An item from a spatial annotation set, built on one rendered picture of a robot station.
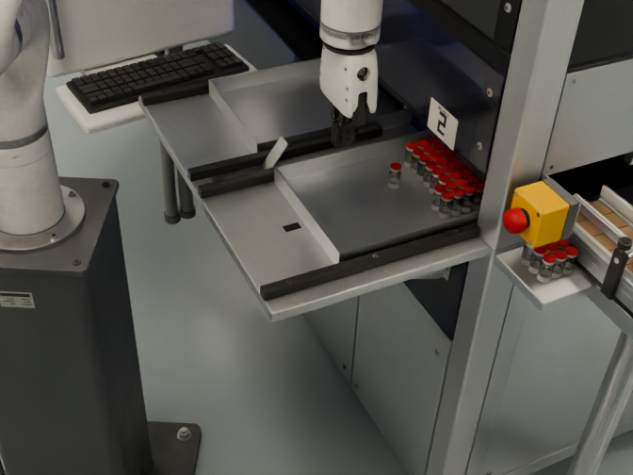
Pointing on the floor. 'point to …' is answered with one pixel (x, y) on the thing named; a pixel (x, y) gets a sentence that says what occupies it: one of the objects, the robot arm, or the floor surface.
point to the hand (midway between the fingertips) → (343, 133)
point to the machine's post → (536, 78)
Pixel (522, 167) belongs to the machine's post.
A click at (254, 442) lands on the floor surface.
